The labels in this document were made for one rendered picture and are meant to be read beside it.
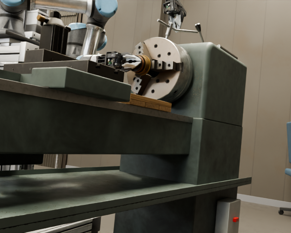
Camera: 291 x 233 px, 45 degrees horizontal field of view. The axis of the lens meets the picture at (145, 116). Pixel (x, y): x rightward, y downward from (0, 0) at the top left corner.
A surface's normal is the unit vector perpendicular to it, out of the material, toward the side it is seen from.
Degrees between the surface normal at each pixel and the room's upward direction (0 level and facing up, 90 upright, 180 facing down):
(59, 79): 90
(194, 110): 90
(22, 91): 90
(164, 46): 90
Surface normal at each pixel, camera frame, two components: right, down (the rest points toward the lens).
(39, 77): -0.56, -0.09
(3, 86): 0.83, 0.05
